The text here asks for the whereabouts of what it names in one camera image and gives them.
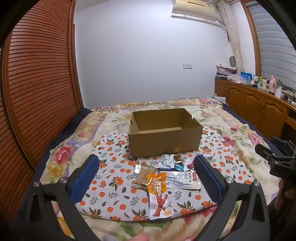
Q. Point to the orange chicken feet snack packet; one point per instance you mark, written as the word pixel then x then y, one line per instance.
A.
pixel 159 197

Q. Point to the wooden window frame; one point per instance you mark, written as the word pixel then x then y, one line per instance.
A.
pixel 252 34

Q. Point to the small silver snack packet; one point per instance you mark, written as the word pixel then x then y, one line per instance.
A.
pixel 167 161

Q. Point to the clear brown cracker packet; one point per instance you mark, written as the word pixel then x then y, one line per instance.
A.
pixel 143 176

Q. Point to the white wall switch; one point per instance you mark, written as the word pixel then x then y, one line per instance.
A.
pixel 187 66

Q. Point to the bed with navy sheet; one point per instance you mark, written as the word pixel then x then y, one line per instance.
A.
pixel 76 115

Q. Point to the pile of pink papers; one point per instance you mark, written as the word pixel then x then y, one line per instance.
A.
pixel 223 71

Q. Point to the louvered wooden wardrobe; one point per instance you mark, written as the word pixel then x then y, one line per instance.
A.
pixel 41 81

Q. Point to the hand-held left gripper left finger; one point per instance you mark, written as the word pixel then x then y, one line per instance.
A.
pixel 84 180

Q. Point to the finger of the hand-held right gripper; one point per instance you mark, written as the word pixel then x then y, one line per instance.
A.
pixel 279 143
pixel 263 151

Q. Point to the grey window blind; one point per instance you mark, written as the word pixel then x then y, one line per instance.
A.
pixel 275 41

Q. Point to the white air conditioner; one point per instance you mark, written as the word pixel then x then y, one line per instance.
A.
pixel 194 9

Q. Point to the cluster of small cosmetic bottles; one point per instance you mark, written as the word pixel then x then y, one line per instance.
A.
pixel 260 83

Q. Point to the clear plastic bag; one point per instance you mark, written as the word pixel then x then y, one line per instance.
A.
pixel 238 79

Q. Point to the dark red snack packet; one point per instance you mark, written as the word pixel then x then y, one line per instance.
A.
pixel 190 165

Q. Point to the wooden cabinet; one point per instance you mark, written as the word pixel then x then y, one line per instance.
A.
pixel 252 102

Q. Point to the pink bottle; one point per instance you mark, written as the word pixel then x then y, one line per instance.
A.
pixel 272 84

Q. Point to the teal snack packet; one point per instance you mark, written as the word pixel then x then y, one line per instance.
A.
pixel 179 167

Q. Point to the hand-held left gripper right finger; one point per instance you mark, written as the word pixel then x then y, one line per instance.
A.
pixel 208 180

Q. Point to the orange fruit print cushion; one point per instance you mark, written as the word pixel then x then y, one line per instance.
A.
pixel 111 185

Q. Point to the person's right hand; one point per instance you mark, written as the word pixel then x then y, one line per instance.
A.
pixel 281 197

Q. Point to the white wall socket strip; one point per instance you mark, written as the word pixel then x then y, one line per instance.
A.
pixel 188 98

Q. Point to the large white snack packet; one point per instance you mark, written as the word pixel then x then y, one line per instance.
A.
pixel 182 183

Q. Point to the brown cardboard box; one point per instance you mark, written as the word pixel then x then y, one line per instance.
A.
pixel 161 143

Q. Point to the cream curtain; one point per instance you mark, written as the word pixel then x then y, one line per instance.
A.
pixel 233 41

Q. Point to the small grey fan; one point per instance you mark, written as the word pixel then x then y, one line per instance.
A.
pixel 232 62

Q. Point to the blue printed box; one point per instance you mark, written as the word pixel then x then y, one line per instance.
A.
pixel 246 75

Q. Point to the floral blanket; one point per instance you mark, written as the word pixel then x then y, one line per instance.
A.
pixel 74 150

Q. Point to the tissue box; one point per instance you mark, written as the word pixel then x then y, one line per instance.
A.
pixel 279 93

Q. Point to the brown snack packet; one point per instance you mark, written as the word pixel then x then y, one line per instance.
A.
pixel 179 158

